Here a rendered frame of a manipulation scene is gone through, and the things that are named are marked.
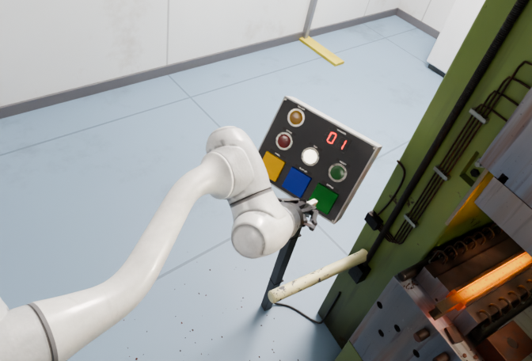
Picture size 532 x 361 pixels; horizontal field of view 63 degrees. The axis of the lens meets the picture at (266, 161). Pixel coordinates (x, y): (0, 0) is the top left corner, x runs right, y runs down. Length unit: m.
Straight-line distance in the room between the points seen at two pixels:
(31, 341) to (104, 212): 1.92
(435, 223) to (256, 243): 0.77
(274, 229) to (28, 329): 0.46
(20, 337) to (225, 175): 0.44
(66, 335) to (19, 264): 1.77
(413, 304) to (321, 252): 1.20
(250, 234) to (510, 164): 0.60
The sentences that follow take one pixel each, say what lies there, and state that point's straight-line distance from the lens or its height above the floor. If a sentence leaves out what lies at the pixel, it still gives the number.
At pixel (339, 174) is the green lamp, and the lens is 1.36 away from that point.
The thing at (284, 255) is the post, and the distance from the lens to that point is 1.86.
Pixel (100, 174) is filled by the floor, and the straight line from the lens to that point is 2.77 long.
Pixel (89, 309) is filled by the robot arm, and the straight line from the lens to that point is 0.72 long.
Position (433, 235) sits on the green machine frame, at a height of 0.96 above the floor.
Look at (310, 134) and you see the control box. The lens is 1.38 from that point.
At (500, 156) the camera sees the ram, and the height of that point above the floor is 1.42.
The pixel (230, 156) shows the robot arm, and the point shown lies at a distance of 0.90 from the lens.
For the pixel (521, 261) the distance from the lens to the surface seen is 1.56.
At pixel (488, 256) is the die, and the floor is 0.99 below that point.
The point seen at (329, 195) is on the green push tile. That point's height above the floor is 1.03.
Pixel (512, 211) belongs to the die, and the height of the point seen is 1.33.
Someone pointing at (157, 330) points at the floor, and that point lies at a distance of 2.19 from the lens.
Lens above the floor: 1.99
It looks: 43 degrees down
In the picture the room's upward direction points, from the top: 14 degrees clockwise
